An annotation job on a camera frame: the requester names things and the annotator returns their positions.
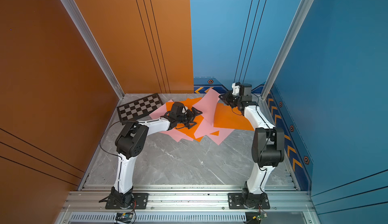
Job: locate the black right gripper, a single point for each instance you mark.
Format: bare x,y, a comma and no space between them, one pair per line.
228,95

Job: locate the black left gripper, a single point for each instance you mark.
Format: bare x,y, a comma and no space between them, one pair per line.
191,117

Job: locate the large orange paper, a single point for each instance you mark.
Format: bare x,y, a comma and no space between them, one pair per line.
226,117

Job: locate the large curved pink paper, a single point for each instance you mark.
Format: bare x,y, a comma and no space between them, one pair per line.
207,105

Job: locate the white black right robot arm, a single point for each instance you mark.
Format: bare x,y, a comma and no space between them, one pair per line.
268,149

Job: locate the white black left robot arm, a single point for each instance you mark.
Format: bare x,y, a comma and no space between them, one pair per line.
130,143

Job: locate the pink paper top right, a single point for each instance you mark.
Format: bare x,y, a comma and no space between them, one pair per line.
219,136

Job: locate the black grey chessboard case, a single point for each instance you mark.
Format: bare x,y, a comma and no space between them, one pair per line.
139,108

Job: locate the right green circuit board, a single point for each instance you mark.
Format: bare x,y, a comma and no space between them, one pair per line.
255,217

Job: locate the green circuit board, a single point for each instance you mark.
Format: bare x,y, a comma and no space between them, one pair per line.
125,218
255,217

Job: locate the left green circuit board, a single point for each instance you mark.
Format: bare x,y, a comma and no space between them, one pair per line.
125,218

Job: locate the ventilation grille strip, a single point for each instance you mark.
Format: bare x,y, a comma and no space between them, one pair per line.
142,217

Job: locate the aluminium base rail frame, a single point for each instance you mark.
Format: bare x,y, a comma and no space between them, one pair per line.
287,205

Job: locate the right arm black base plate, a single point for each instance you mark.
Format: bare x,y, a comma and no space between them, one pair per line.
248,201

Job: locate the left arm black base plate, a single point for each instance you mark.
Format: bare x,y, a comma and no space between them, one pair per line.
130,201

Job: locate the left aluminium corner post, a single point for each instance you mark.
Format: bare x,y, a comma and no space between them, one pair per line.
88,37

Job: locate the aluminium corner post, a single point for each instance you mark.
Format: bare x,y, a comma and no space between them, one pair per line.
88,37
290,37

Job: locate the right aluminium corner post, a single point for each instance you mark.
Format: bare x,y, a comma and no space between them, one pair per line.
290,37

